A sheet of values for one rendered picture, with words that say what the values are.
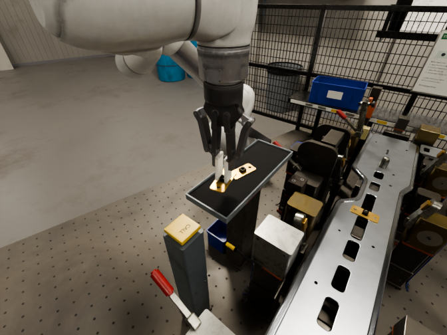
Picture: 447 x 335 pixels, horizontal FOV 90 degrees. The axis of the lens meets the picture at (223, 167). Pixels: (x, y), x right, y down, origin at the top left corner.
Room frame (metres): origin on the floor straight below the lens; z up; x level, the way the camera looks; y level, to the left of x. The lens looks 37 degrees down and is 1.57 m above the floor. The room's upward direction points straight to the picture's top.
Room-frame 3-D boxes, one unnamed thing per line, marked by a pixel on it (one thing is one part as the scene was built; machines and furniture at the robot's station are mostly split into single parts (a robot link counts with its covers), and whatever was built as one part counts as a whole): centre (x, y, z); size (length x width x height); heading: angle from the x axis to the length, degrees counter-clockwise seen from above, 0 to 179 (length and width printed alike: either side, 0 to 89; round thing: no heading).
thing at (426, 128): (1.00, -1.03, 0.88); 0.08 x 0.08 x 0.36; 52
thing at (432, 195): (0.60, -0.78, 0.84); 0.10 x 0.05 x 0.29; 52
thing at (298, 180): (0.56, -0.24, 0.90); 0.05 x 0.05 x 0.40; 52
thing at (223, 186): (0.43, 0.00, 1.22); 0.08 x 0.04 x 0.01; 155
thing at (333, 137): (0.71, -0.37, 0.94); 0.18 x 0.13 x 0.49; 142
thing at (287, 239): (0.35, -0.13, 0.90); 0.13 x 0.08 x 0.41; 52
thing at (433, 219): (0.43, -0.66, 0.87); 0.12 x 0.07 x 0.35; 52
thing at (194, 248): (0.32, 0.09, 0.92); 0.08 x 0.08 x 0.44; 52
